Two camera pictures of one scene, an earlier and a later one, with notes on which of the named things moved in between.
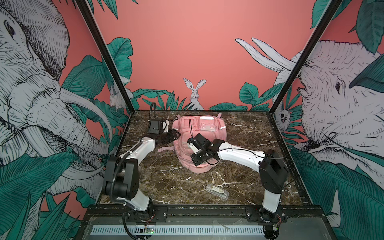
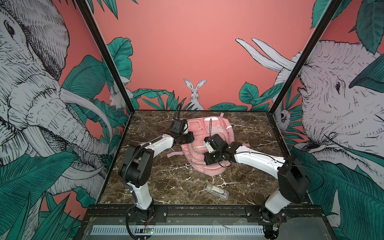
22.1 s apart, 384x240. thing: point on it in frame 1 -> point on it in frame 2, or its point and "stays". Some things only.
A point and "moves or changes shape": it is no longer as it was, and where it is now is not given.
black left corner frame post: x=105 y=55 stays
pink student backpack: x=211 y=127 moves or changes shape
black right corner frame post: x=305 y=57 stays
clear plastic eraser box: x=217 y=191 stays
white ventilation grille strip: x=201 y=229 stays
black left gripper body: x=168 y=137 -> x=187 y=138
